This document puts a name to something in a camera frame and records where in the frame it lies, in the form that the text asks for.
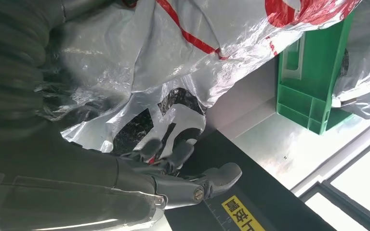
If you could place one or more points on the green plastic crate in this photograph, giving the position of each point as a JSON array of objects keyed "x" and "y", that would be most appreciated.
[{"x": 312, "y": 83}]

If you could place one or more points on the black inbound scanner machine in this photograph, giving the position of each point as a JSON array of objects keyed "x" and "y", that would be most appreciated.
[{"x": 268, "y": 197}]

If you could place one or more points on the dark window frame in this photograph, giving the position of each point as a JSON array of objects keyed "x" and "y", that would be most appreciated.
[{"x": 357, "y": 209}]

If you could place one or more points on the yellow label sticker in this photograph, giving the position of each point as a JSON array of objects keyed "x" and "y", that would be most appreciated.
[{"x": 241, "y": 215}]

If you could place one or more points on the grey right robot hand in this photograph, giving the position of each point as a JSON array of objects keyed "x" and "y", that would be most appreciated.
[{"x": 60, "y": 185}]

